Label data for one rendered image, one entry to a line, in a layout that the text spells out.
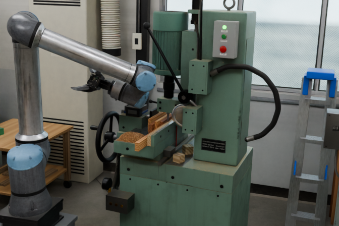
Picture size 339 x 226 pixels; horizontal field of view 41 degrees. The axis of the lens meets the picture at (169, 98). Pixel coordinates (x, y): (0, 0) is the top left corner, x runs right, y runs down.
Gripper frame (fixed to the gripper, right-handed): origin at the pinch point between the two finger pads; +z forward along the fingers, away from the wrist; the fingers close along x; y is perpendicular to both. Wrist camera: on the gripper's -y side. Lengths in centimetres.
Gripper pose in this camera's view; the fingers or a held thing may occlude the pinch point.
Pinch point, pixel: (76, 73)
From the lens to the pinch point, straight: 226.9
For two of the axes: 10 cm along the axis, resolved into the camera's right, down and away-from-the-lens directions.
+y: -0.8, -0.8, -9.9
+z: -9.3, -3.7, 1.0
